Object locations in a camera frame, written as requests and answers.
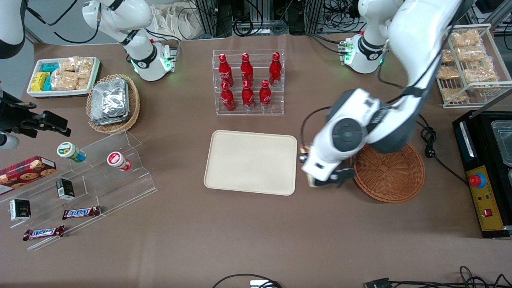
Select red cola bottle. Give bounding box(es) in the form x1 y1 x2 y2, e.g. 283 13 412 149
218 54 234 87
259 79 273 111
268 52 282 87
241 80 255 111
240 53 254 85
220 82 236 112

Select white cloth bag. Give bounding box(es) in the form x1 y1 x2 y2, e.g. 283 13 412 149
151 3 193 41

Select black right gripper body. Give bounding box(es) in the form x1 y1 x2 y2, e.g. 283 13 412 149
0 92 40 138

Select yellow snack pack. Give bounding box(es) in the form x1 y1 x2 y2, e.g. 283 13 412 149
30 72 50 92

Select triangular sandwich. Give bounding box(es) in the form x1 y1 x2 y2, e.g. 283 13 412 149
298 145 320 188

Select aluminium frame post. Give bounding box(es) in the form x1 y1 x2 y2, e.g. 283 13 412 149
306 0 326 35
194 0 219 39

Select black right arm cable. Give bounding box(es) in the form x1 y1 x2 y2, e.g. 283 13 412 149
23 0 101 45

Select clear acrylic stepped display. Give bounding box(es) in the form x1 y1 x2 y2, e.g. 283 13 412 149
0 130 158 252

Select black tangled cables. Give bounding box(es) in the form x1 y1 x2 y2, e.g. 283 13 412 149
390 266 512 288

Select clear rice cracker bag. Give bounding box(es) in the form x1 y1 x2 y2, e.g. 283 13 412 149
78 58 95 90
58 57 81 73
50 71 79 91

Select yellow control panel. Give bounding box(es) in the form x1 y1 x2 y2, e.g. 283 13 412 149
466 164 506 233

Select black looped cable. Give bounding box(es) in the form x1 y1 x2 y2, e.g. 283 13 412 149
211 274 284 288

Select red tartan cookie box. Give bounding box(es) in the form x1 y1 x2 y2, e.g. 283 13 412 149
0 156 57 190

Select oval light wicker basket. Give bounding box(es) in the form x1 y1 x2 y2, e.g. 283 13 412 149
86 74 141 135

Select black power cable with plug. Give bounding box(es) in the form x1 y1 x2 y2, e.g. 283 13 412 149
417 114 469 186

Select white rectangular snack tray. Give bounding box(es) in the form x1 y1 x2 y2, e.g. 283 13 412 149
26 57 101 99

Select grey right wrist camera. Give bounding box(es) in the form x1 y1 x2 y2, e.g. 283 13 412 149
0 134 20 150

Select clear acrylic bottle rack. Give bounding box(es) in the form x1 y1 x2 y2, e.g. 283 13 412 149
212 49 285 116

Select silver foil pouch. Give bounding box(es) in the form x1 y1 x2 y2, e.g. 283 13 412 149
90 78 131 126

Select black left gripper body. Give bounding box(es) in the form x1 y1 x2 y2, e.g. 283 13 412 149
316 168 356 188

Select brown snickers bar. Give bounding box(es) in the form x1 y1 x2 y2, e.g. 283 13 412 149
22 225 66 242
62 206 102 220

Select clear plastic container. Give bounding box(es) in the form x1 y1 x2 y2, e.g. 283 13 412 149
490 120 512 167

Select white wire rack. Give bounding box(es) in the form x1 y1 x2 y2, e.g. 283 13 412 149
435 24 512 109

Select red lid cup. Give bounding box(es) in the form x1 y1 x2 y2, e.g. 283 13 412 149
106 151 132 172

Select green lid cup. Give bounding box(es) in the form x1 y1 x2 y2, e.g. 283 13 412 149
56 142 87 164

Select cream plastic tray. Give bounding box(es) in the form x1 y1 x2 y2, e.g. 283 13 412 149
204 130 298 196

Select round brown wicker basket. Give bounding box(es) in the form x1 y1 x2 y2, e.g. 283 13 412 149
350 143 426 204

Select small black carton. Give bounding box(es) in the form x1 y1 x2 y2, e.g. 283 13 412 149
55 178 76 201
9 199 32 222

